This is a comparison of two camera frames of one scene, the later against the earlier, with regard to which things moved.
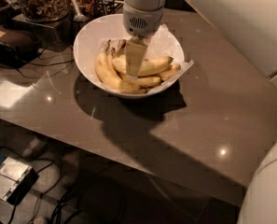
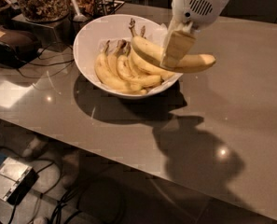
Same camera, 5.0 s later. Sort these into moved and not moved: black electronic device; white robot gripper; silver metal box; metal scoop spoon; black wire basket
Moved: white robot gripper
Not moved: metal scoop spoon; black electronic device; silver metal box; black wire basket
